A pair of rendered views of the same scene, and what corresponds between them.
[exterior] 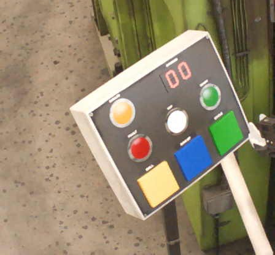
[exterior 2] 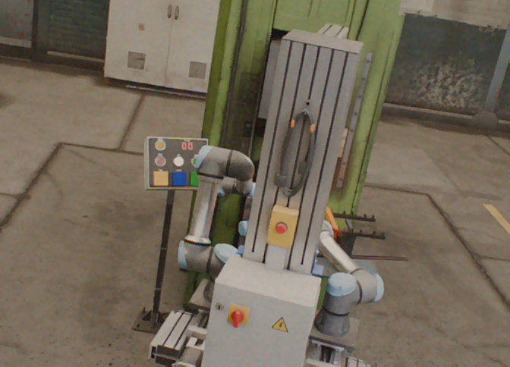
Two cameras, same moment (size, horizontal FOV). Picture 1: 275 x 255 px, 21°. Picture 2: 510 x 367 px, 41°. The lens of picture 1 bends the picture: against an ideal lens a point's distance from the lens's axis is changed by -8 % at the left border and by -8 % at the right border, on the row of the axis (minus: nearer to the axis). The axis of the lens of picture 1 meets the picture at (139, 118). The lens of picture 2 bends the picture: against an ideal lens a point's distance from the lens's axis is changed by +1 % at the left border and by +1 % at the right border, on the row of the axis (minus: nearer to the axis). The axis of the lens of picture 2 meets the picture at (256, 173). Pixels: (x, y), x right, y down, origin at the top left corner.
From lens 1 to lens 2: 2.38 m
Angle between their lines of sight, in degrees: 28
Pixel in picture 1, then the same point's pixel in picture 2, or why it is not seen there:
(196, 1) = (215, 138)
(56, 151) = (143, 249)
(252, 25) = not seen: hidden behind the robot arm
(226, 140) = (196, 180)
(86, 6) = not seen: hidden behind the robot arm
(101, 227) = (142, 280)
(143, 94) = (171, 144)
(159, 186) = (160, 178)
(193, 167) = (177, 181)
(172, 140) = (174, 167)
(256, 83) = (232, 198)
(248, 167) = not seen: hidden behind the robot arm
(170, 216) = (166, 227)
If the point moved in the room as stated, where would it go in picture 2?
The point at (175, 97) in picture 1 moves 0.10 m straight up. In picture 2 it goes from (182, 153) to (184, 136)
